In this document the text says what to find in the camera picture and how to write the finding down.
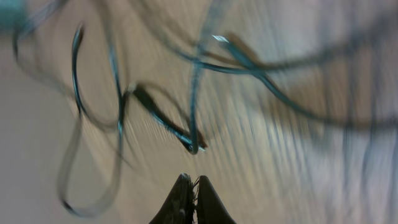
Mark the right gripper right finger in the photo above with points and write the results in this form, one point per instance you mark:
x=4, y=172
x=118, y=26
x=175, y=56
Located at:
x=210, y=209

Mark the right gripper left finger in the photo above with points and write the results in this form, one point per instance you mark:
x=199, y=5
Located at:
x=178, y=207

